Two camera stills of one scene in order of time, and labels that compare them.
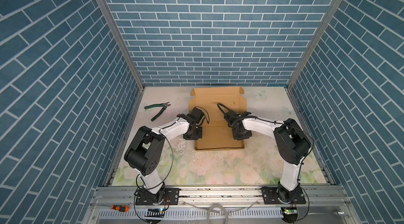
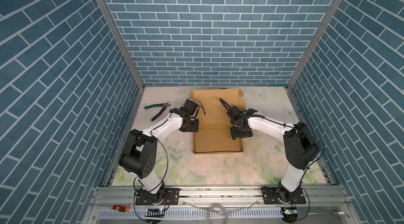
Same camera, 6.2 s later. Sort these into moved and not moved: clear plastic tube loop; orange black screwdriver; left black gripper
Moved: left black gripper
Not moved: clear plastic tube loop; orange black screwdriver
